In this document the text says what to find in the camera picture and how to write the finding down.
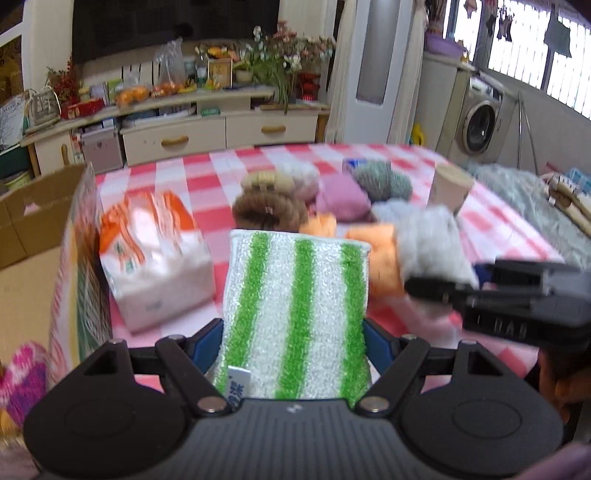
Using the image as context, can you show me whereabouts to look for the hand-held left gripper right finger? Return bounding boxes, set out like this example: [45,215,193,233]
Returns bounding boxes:
[358,318,492,415]

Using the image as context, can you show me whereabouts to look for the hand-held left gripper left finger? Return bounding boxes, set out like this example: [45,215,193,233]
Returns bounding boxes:
[76,318,229,415]

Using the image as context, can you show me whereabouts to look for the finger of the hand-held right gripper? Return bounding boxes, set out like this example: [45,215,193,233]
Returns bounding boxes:
[404,275,483,306]
[473,261,499,289]

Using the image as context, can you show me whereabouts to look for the grey fluffy cloth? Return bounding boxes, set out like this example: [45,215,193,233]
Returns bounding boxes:
[396,205,480,291]

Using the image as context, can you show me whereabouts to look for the green striped white cleaning cloth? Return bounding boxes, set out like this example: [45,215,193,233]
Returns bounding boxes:
[205,229,372,409]

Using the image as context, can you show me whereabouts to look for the pink fleece cloth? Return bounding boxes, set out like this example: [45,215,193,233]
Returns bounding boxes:
[315,174,372,225]

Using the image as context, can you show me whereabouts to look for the person's right hand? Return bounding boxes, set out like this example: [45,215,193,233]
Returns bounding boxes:
[526,346,591,423]

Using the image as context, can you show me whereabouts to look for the large orange cloth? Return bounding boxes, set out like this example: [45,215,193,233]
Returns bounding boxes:
[345,223,406,297]

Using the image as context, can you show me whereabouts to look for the grey fluffy blanket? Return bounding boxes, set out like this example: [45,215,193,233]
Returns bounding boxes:
[470,163,591,271]

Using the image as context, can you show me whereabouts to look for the light grey cloth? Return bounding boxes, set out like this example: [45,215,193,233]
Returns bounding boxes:
[370,199,416,223]

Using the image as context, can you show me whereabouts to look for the beige paper cup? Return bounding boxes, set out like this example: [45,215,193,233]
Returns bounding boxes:
[427,162,475,215]

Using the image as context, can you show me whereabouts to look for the orange white tissue pack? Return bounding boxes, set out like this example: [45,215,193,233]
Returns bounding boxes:
[98,191,216,334]

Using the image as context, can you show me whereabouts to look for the wooden clothes hangers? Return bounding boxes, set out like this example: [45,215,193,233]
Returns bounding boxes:
[539,172,591,237]

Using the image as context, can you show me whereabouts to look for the grey green knitted cloth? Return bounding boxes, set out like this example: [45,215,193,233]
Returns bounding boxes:
[352,160,414,203]

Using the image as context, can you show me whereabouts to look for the small orange cloth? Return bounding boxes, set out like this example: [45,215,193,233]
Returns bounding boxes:
[299,213,339,239]

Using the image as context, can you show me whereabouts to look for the metal pole stand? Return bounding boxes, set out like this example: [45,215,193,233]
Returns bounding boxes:
[513,91,540,175]

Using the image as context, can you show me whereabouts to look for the brown plush toy beige head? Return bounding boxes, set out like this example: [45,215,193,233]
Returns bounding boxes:
[232,170,309,233]

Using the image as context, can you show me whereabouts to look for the silver washing machine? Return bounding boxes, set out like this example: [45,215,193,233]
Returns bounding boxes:
[454,76,516,165]

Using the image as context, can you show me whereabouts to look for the red white checkered tablecloth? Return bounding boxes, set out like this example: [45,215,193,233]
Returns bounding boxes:
[88,142,566,398]

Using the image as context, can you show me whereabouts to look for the person's purple clothing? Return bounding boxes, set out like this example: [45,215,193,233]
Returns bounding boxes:
[542,440,591,480]

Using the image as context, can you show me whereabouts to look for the white laundry counter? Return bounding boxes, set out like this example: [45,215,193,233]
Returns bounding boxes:
[422,51,476,160]

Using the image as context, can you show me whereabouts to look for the pink knitted glove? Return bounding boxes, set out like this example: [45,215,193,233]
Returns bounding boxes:
[0,342,51,435]

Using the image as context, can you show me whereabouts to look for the printed cardboard box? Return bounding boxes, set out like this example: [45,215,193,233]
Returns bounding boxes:
[0,161,115,389]

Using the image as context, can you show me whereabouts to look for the white television cabinet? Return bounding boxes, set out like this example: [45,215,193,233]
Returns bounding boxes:
[21,85,332,177]

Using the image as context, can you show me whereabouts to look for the white standing air conditioner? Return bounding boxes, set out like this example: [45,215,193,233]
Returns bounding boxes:
[338,0,416,145]

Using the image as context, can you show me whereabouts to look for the purple plastic basin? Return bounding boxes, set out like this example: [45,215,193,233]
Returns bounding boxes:
[424,31,468,59]

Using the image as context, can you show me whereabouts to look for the red vase stand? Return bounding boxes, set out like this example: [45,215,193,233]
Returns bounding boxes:
[297,71,322,102]

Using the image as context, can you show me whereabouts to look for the bag of oranges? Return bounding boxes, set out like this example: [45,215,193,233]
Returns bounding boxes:
[115,85,151,109]

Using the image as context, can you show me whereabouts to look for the red gift box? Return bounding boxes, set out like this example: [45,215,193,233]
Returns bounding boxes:
[61,98,105,120]

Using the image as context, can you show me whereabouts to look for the clear plastic bag of fruit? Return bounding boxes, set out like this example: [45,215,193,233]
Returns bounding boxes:
[151,38,191,97]

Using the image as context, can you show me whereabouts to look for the artificial flower arrangement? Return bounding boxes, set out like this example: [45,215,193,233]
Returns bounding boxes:
[233,21,338,112]

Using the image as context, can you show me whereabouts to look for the black television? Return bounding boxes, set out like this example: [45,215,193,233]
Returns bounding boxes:
[71,0,281,66]

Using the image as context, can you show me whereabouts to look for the white fluffy pompom keychain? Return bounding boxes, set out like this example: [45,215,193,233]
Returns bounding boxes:
[274,163,321,199]

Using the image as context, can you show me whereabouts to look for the yellow picture frame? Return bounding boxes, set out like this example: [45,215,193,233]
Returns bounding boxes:
[207,58,234,90]

